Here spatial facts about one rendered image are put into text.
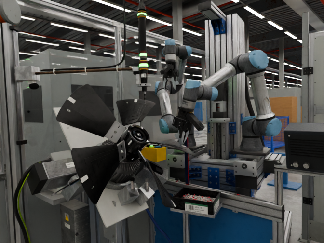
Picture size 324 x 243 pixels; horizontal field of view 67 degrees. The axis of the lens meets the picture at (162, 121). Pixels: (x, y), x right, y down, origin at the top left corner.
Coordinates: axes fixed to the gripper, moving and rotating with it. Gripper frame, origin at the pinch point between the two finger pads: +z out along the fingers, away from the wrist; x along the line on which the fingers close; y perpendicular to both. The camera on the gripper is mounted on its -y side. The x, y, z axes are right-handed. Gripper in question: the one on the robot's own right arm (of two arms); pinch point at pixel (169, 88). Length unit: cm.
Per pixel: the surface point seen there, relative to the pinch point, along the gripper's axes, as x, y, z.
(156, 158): -3, -19, 47
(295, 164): -86, -20, 40
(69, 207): 7, -77, 64
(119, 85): 45.0, -8.9, -5.6
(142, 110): -17.0, -44.5, 14.9
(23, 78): 24, -89, -4
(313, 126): -92, -16, 24
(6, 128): 32, -95, 22
